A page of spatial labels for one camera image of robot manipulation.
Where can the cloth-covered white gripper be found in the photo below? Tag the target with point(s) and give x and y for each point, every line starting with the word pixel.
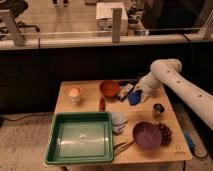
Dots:
pixel 149 84

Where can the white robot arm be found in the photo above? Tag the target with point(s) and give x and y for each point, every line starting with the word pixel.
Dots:
pixel 167 71

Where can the green plastic tray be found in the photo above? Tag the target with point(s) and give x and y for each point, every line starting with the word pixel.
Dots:
pixel 80 138

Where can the black and white box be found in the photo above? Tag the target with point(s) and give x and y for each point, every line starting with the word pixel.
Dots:
pixel 125 91

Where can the small dark blue cup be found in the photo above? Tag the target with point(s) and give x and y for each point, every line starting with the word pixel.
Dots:
pixel 158 109

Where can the orange bowl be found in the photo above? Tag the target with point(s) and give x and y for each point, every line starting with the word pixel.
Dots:
pixel 109 88

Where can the light blue cloth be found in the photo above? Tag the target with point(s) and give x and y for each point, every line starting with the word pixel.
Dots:
pixel 118 121

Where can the purple bowl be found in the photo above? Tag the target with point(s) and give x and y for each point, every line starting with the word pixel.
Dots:
pixel 147 135

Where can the blue object beside table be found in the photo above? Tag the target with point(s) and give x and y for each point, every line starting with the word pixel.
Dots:
pixel 189 140

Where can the olive green tongs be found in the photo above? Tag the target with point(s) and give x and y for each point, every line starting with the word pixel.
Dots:
pixel 119 148

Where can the white cup with orange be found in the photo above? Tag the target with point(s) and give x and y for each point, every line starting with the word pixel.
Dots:
pixel 75 94

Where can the white cardboard box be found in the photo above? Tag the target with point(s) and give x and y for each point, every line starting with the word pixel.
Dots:
pixel 104 16

